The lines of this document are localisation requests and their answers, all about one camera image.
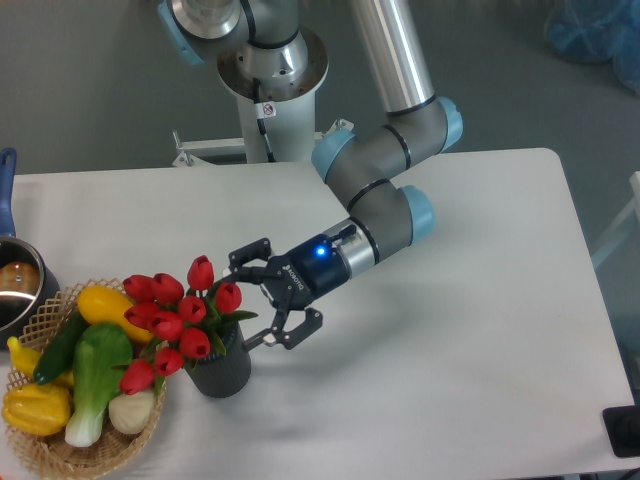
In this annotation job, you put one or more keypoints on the white garlic bulb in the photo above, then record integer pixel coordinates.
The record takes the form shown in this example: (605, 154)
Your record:
(130, 413)

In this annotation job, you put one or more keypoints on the dark green cucumber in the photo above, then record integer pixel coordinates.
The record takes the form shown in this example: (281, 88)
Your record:
(57, 357)

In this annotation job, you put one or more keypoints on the blue plastic bag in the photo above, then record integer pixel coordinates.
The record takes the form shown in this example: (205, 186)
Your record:
(597, 32)

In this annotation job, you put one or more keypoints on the yellow squash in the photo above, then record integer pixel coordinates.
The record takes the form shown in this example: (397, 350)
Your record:
(99, 304)

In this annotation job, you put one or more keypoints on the yellow bell pepper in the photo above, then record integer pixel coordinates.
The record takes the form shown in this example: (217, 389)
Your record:
(37, 410)

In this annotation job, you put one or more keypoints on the blue handled saucepan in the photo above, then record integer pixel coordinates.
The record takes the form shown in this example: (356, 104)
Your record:
(26, 281)

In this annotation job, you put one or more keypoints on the red tulip bouquet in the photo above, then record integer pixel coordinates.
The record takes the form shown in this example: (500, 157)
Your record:
(187, 322)

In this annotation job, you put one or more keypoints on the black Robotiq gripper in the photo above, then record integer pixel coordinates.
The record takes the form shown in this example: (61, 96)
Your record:
(297, 278)

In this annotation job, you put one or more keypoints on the small yellow gourd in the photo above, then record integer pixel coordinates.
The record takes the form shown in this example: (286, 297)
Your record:
(25, 360)

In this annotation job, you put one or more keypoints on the dark grey ribbed vase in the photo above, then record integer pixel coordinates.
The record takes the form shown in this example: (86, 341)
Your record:
(221, 376)

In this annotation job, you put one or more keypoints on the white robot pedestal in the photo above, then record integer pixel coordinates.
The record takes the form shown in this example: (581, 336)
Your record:
(275, 91)

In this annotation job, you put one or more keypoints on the black device at table edge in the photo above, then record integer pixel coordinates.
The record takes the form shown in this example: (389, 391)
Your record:
(622, 426)

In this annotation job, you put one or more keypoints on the green bok choy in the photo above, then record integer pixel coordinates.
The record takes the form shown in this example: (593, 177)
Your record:
(100, 356)

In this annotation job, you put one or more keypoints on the woven wicker basket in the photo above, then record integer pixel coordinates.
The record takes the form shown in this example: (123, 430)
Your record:
(51, 457)

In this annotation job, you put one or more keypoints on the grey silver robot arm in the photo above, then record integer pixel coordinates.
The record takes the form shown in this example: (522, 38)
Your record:
(381, 219)

